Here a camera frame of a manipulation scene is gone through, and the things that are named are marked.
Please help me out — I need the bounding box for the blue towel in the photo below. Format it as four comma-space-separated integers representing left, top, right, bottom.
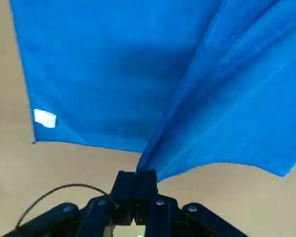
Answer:
9, 0, 296, 185

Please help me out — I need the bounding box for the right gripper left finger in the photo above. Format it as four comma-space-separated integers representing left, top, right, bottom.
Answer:
4, 170, 137, 237

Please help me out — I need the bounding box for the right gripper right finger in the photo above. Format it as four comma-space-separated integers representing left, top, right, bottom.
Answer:
135, 170, 247, 237

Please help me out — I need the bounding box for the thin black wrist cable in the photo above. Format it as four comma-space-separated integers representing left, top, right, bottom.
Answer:
14, 184, 115, 229

